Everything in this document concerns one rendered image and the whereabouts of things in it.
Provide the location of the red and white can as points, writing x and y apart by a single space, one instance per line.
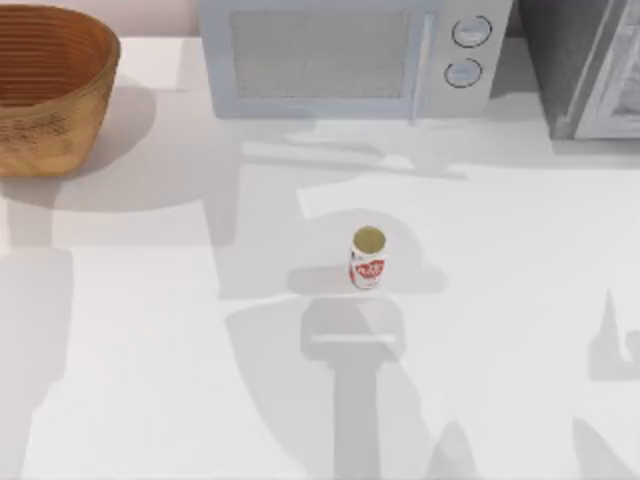
368 267

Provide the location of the microwave door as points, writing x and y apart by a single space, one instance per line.
320 55

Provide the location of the microwave knob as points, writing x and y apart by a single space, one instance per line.
471 31
463 73

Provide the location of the pale microwave oven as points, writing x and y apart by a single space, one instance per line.
492 50

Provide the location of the brown wicker basket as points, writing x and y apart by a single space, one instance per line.
55 125

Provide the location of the grey cabinet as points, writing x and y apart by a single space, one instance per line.
575 65

